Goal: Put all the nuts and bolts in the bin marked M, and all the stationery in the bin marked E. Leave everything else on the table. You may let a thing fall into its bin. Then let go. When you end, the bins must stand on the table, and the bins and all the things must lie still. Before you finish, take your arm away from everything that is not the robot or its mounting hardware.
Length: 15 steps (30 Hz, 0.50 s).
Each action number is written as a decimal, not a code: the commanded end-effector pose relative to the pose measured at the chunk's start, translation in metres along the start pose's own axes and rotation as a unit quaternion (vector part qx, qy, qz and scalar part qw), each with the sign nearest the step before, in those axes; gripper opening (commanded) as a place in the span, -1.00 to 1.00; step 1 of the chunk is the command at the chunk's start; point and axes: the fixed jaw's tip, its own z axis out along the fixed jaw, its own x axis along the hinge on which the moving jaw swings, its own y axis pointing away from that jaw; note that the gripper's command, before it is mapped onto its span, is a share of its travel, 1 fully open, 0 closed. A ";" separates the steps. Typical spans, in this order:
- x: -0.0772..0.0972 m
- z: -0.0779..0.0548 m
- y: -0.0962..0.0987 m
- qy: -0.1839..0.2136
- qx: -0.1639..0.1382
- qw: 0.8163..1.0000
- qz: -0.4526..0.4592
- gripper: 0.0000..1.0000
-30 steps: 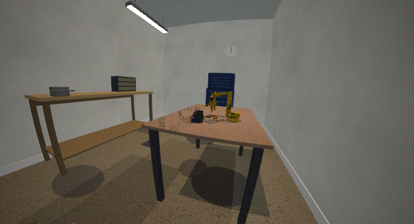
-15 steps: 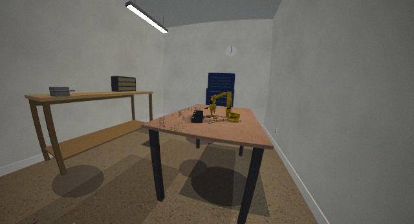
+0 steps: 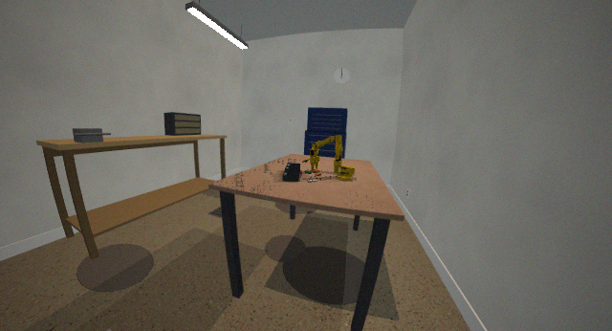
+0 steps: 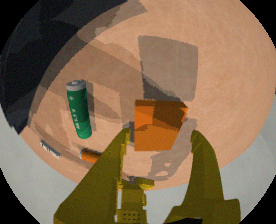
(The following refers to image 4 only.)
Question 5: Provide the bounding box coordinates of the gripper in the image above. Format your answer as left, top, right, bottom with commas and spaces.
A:
53, 128, 241, 224

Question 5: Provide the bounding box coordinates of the white domino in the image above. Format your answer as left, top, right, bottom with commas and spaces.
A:
40, 140, 61, 159

